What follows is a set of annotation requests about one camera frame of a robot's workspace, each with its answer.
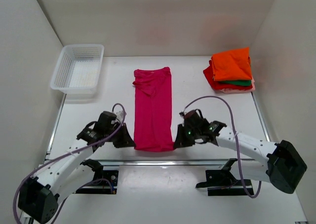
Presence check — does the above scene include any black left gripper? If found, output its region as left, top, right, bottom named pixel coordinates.
left=107, top=120, right=136, bottom=147

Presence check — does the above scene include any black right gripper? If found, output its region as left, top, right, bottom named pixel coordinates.
left=173, top=123, right=200, bottom=149

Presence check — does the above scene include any magenta t shirt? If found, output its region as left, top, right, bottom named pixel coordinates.
left=133, top=67, right=174, bottom=152

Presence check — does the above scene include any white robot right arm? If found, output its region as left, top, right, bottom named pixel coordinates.
left=174, top=109, right=307, bottom=194

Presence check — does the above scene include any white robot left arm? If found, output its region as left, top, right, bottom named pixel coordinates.
left=17, top=110, right=135, bottom=224

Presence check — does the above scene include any pink folded t shirt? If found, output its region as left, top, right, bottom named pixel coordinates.
left=221, top=79, right=256, bottom=94

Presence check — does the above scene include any white plastic basket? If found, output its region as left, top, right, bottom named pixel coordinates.
left=50, top=44, right=104, bottom=95

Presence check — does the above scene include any green folded t shirt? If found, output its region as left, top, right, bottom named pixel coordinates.
left=219, top=80, right=252, bottom=87

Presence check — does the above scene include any orange folded t shirt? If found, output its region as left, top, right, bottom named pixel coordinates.
left=211, top=47, right=252, bottom=81

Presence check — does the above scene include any aluminium rail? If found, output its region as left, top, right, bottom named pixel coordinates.
left=98, top=159, right=228, bottom=166

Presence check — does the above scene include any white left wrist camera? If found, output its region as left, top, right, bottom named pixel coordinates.
left=115, top=111, right=125, bottom=124

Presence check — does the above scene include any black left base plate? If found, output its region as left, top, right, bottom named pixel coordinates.
left=76, top=159, right=119, bottom=195

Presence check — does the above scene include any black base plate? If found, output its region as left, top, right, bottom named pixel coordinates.
left=196, top=158, right=247, bottom=196
left=76, top=159, right=119, bottom=195

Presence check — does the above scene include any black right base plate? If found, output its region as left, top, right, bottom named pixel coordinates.
left=196, top=158, right=247, bottom=196

